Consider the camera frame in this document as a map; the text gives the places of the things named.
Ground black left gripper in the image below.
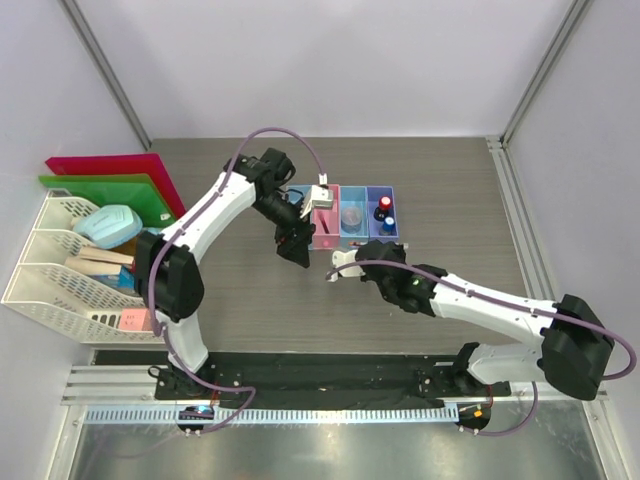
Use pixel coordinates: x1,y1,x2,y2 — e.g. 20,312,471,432
252,191,316,268

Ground sky blue drawer box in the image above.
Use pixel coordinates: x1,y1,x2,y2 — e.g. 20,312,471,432
284,185,311,205

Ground blue glue bottle grey cap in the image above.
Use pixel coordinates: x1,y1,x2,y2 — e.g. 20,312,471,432
380,216,396,236

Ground red black stamp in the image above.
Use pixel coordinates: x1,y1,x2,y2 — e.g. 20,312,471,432
373,195,393,222

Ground light blue drawer box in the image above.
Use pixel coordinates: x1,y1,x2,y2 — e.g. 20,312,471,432
339,186,369,248

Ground pink drawer box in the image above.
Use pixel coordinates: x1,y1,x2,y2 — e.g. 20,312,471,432
311,184,340,250

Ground clear red pen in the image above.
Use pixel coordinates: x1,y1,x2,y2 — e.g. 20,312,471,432
347,240,409,250

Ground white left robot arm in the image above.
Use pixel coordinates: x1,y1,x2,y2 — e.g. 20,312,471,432
134,148,315,399

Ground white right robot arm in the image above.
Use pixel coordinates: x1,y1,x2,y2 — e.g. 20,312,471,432
354,240,615,401

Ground magenta plastic folder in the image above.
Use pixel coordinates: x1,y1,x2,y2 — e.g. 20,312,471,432
46,153,186,220

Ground green plastic folder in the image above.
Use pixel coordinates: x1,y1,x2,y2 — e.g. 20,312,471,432
38,174,177,228

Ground pink cube socket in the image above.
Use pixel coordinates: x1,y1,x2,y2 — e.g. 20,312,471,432
118,308,152,332

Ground light blue headphone case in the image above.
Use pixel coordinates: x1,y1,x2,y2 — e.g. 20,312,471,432
72,205,143,250

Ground beige wooden book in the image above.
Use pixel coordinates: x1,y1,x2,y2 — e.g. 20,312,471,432
63,246,134,275

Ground white mesh file organizer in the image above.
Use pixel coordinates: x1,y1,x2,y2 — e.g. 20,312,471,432
2,193,161,348

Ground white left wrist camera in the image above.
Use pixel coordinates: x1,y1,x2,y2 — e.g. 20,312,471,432
299,173,334,218

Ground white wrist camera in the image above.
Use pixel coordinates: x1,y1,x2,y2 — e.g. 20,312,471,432
325,249,365,283
299,173,334,218

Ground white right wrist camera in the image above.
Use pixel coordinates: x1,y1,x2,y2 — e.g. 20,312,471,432
325,249,365,283

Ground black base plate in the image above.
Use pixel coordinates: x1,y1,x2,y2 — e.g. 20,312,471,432
92,349,511,407

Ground slotted cable duct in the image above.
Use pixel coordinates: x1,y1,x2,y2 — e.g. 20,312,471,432
84,404,459,426

